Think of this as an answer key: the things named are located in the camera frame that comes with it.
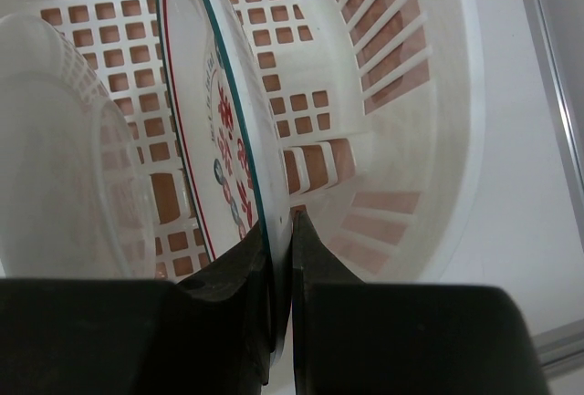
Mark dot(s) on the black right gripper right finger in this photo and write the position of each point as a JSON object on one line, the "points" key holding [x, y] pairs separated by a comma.
{"points": [[354, 337]]}

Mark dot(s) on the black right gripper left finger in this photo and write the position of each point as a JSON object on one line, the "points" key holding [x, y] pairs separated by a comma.
{"points": [[208, 334]]}

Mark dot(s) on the plate with red characters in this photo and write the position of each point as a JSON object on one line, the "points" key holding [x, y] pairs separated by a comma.
{"points": [[228, 138]]}

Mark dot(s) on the plate with dark blue rim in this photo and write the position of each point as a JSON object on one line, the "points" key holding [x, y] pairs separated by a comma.
{"points": [[75, 201]]}

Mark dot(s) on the white and pink dish rack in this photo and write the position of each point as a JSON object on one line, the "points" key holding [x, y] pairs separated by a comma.
{"points": [[379, 105]]}

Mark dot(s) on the aluminium front rail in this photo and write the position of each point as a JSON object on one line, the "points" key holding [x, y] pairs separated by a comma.
{"points": [[560, 349]]}

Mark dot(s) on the aluminium side rail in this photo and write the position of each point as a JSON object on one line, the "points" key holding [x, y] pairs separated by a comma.
{"points": [[556, 27]]}

